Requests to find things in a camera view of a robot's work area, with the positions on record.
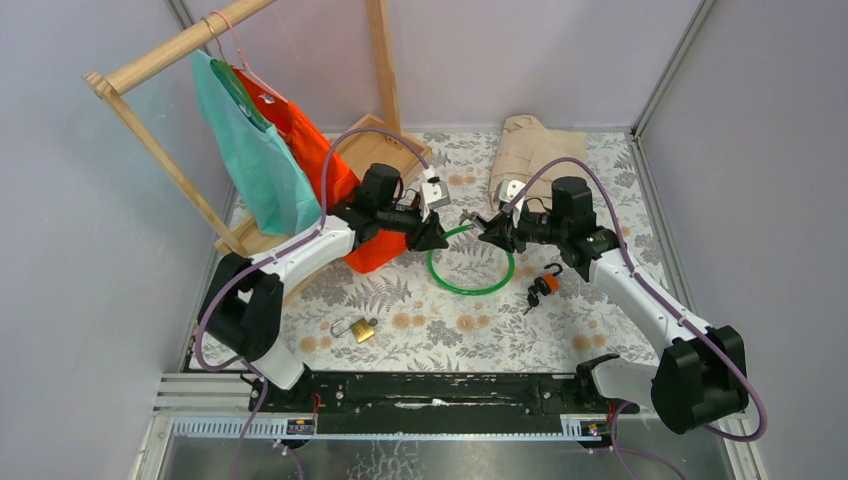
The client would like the green cable lock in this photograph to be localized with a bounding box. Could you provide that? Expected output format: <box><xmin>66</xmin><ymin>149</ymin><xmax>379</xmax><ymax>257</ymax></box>
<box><xmin>426</xmin><ymin>210</ymin><xmax>516</xmax><ymax>296</ymax></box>

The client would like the orange black key bunch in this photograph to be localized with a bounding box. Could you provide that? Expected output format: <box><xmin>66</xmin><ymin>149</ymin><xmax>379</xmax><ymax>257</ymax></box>
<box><xmin>523</xmin><ymin>263</ymin><xmax>563</xmax><ymax>315</ymax></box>

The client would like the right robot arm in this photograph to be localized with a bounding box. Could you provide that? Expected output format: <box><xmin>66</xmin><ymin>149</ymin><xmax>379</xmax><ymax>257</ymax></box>
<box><xmin>471</xmin><ymin>176</ymin><xmax>749</xmax><ymax>434</ymax></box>

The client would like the teal t-shirt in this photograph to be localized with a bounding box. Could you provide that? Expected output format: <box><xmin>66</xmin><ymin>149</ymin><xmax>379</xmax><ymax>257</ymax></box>
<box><xmin>190</xmin><ymin>50</ymin><xmax>321</xmax><ymax>235</ymax></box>

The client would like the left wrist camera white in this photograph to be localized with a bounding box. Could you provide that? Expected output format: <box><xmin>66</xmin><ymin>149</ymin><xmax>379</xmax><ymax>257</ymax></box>
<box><xmin>419</xmin><ymin>176</ymin><xmax>451</xmax><ymax>220</ymax></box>

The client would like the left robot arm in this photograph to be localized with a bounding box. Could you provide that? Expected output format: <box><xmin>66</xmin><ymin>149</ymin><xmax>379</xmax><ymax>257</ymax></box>
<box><xmin>194</xmin><ymin>163</ymin><xmax>450</xmax><ymax>411</ymax></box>

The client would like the floral table mat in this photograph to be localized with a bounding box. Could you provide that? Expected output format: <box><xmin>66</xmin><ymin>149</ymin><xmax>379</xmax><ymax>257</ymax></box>
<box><xmin>281</xmin><ymin>132</ymin><xmax>666</xmax><ymax>372</ymax></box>

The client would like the folded beige garment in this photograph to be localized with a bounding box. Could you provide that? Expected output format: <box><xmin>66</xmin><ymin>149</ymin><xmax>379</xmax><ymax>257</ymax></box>
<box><xmin>488</xmin><ymin>115</ymin><xmax>590</xmax><ymax>210</ymax></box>

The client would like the brass padlock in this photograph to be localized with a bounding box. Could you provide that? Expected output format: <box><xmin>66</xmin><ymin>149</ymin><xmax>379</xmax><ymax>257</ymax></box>
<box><xmin>329</xmin><ymin>317</ymin><xmax>378</xmax><ymax>343</ymax></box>

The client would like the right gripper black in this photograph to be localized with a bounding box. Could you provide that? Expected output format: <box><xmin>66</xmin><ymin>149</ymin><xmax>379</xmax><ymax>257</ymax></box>
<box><xmin>478</xmin><ymin>202</ymin><xmax>566</xmax><ymax>255</ymax></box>

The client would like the orange garment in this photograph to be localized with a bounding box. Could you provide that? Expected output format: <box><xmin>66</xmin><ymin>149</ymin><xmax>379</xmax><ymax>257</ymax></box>
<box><xmin>235</xmin><ymin>70</ymin><xmax>407</xmax><ymax>273</ymax></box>

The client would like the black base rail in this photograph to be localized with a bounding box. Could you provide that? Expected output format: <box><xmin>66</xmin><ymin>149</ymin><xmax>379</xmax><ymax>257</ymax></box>
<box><xmin>248</xmin><ymin>371</ymin><xmax>622</xmax><ymax>439</ymax></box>

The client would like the green hanger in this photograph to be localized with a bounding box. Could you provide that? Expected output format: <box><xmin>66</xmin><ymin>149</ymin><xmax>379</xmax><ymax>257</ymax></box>
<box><xmin>210</xmin><ymin>59</ymin><xmax>271</xmax><ymax>132</ymax></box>

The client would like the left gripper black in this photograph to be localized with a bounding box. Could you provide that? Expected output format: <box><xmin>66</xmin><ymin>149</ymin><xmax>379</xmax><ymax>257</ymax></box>
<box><xmin>374</xmin><ymin>202</ymin><xmax>449</xmax><ymax>252</ymax></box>

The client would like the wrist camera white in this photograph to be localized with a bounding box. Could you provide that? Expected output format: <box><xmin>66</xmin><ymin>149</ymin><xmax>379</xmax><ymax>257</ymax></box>
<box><xmin>494</xmin><ymin>179</ymin><xmax>526</xmax><ymax>213</ymax></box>
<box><xmin>419</xmin><ymin>176</ymin><xmax>451</xmax><ymax>220</ymax></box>

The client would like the wooden clothes rack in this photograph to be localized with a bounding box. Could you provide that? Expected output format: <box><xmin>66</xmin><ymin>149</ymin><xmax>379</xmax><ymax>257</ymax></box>
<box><xmin>82</xmin><ymin>0</ymin><xmax>434</xmax><ymax>307</ymax></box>

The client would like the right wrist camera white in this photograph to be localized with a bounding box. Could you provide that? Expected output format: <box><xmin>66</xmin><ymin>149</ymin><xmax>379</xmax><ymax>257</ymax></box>
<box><xmin>494</xmin><ymin>179</ymin><xmax>526</xmax><ymax>213</ymax></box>

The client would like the pink hanger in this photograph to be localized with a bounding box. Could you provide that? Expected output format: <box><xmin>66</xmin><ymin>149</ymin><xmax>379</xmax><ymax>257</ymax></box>
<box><xmin>207</xmin><ymin>9</ymin><xmax>289</xmax><ymax>106</ymax></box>

